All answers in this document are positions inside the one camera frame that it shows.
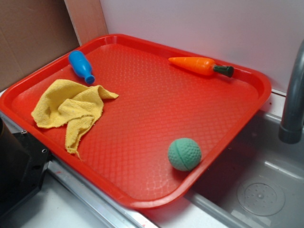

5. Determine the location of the blue toy bottle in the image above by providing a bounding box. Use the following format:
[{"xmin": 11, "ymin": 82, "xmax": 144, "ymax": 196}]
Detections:
[{"xmin": 68, "ymin": 50, "xmax": 95, "ymax": 85}]

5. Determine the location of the grey toy sink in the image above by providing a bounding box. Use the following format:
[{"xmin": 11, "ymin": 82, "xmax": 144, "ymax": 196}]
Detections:
[{"xmin": 0, "ymin": 112, "xmax": 304, "ymax": 228}]

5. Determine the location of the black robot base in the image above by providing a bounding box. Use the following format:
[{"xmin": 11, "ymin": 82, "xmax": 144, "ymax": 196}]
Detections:
[{"xmin": 0, "ymin": 118, "xmax": 51, "ymax": 219}]

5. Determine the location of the grey faucet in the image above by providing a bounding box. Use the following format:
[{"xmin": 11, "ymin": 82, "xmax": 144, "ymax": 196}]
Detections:
[{"xmin": 278, "ymin": 43, "xmax": 304, "ymax": 144}]

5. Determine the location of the red plastic tray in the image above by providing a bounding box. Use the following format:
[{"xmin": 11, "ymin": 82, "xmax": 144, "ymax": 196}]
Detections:
[{"xmin": 0, "ymin": 34, "xmax": 271, "ymax": 209}]

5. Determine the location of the green rubber ball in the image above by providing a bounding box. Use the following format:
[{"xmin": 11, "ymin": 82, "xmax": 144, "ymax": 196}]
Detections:
[{"xmin": 168, "ymin": 138, "xmax": 202, "ymax": 171}]

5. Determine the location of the orange toy carrot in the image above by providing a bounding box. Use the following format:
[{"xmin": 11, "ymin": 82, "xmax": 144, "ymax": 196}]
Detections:
[{"xmin": 168, "ymin": 57, "xmax": 234, "ymax": 77}]

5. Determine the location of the yellow cloth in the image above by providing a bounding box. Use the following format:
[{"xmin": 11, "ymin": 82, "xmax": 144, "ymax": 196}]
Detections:
[{"xmin": 31, "ymin": 79, "xmax": 119, "ymax": 157}]

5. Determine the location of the brown cardboard panel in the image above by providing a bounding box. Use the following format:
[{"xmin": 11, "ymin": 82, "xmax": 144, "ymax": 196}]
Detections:
[{"xmin": 0, "ymin": 0, "xmax": 79, "ymax": 91}]

